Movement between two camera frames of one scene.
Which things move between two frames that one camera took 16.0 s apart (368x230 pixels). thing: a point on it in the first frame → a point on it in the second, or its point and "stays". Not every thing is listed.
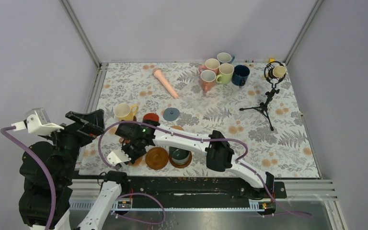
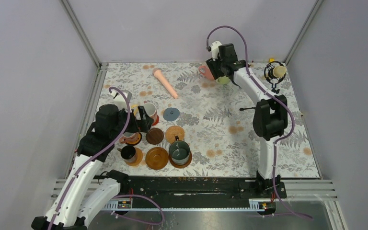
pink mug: [208, 77] → [151, 109]
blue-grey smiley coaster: [171, 114] stays
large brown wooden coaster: [156, 158] stays
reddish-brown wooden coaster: [181, 166] stays
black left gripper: [93, 121] → [143, 124]
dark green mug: [178, 156] stays
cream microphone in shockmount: [275, 72] stays
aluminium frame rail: [82, 35] stays
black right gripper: [124, 148] → [212, 65]
